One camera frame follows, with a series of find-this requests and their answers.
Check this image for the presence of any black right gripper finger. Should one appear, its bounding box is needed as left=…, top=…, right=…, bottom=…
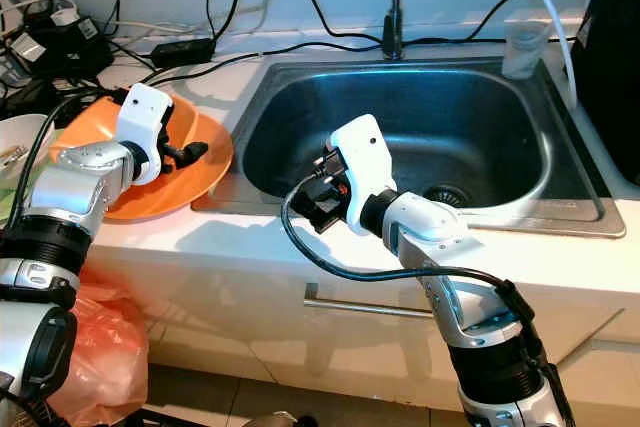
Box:
left=300, top=199, right=339, bottom=236

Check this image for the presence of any orange plastic plate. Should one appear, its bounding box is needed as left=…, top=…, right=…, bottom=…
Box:
left=50, top=91, right=235, bottom=222

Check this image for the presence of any black power adapter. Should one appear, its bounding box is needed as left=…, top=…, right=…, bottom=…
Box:
left=149, top=36, right=218, bottom=69

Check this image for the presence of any round sink drain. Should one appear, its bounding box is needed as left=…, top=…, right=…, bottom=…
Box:
left=421, top=183, right=473, bottom=211

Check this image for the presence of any white sink cabinet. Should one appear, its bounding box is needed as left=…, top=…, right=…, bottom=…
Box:
left=0, top=212, right=640, bottom=418

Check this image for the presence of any stainless steel sink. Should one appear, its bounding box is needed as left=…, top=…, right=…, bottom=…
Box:
left=192, top=55, right=627, bottom=239

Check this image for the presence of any black labelled device box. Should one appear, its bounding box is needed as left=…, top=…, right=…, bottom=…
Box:
left=8, top=0, right=118, bottom=80

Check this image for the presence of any chrome faucet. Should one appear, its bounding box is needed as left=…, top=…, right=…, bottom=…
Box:
left=377, top=0, right=423, bottom=61

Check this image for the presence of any red plastic bag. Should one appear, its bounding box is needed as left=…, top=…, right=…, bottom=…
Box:
left=45, top=272, right=153, bottom=427

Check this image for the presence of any clear plastic cup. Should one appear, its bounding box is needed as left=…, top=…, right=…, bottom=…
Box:
left=501, top=18, right=553, bottom=81

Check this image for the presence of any black stand leg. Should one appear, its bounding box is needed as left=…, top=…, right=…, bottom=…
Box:
left=140, top=405, right=223, bottom=426

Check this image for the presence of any tall black appliance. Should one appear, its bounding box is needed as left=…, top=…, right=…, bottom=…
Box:
left=575, top=0, right=640, bottom=186

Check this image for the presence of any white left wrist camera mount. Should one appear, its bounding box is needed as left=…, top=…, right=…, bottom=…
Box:
left=115, top=83, right=175, bottom=186

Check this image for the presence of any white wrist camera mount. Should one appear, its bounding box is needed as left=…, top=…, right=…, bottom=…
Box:
left=327, top=113, right=402, bottom=237
left=115, top=83, right=175, bottom=186

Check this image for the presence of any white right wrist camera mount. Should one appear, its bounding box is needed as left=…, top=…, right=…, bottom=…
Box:
left=327, top=113, right=402, bottom=237

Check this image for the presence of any silver sink cabinet handle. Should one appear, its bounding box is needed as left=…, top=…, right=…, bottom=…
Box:
left=302, top=282, right=437, bottom=321

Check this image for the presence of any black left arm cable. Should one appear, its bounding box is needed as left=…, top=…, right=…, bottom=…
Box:
left=0, top=92, right=123, bottom=278

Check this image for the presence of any black counter cable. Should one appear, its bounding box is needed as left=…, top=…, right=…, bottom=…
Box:
left=110, top=35, right=576, bottom=83

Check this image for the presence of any white hose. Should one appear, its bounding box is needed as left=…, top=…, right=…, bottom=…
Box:
left=490, top=0, right=581, bottom=113

